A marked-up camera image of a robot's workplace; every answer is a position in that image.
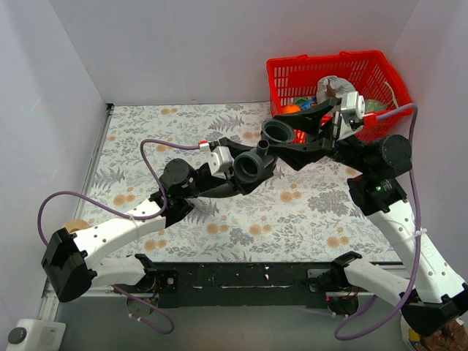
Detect grey tee pipe fitting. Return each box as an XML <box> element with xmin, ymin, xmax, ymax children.
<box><xmin>233</xmin><ymin>119</ymin><xmax>295</xmax><ymax>184</ymax></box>

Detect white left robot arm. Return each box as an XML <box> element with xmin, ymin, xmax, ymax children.
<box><xmin>41</xmin><ymin>138</ymin><xmax>276</xmax><ymax>303</ymax></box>

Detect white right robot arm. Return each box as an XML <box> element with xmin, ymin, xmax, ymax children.
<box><xmin>274</xmin><ymin>100</ymin><xmax>467</xmax><ymax>336</ymax></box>

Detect colourful snack packet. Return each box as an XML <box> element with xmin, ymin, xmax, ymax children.
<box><xmin>292</xmin><ymin>96</ymin><xmax>317</xmax><ymax>110</ymax></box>

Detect orange fruit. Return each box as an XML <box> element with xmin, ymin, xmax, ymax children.
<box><xmin>282</xmin><ymin>104</ymin><xmax>301</xmax><ymax>114</ymax></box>

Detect crumpled grey paper bag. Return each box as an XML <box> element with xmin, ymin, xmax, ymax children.
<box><xmin>316</xmin><ymin>75</ymin><xmax>355</xmax><ymax>103</ymax></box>

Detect green netted melon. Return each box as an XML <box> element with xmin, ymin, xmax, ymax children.
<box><xmin>365</xmin><ymin>81</ymin><xmax>399</xmax><ymax>114</ymax></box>

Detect floral table mat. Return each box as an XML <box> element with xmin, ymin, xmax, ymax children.
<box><xmin>82</xmin><ymin>102</ymin><xmax>398</xmax><ymax>262</ymax></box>

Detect red plastic basket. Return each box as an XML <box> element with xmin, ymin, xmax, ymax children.
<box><xmin>266</xmin><ymin>50</ymin><xmax>412</xmax><ymax>116</ymax></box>

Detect beige tape roll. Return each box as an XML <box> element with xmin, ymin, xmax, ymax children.
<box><xmin>63</xmin><ymin>219</ymin><xmax>91</xmax><ymax>233</ymax></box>

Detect brown item in white cup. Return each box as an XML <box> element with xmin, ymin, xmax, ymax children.
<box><xmin>400</xmin><ymin>317</ymin><xmax>467</xmax><ymax>351</ymax></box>

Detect white grey button device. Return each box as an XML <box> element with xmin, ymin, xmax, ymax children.
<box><xmin>6</xmin><ymin>319</ymin><xmax>67</xmax><ymax>351</ymax></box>

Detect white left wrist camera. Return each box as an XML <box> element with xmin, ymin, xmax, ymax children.
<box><xmin>198</xmin><ymin>140</ymin><xmax>233</xmax><ymax>180</ymax></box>

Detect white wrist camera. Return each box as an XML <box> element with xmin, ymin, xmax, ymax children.
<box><xmin>198</xmin><ymin>140</ymin><xmax>233</xmax><ymax>180</ymax></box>
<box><xmin>332</xmin><ymin>91</ymin><xmax>365</xmax><ymax>141</ymax></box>

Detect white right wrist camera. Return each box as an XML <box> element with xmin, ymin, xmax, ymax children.
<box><xmin>332</xmin><ymin>91</ymin><xmax>365</xmax><ymax>141</ymax></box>

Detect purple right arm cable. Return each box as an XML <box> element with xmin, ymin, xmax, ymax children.
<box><xmin>334</xmin><ymin>102</ymin><xmax>421</xmax><ymax>341</ymax></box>

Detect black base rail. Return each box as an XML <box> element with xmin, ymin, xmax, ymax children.
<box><xmin>124</xmin><ymin>261</ymin><xmax>363</xmax><ymax>308</ymax></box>

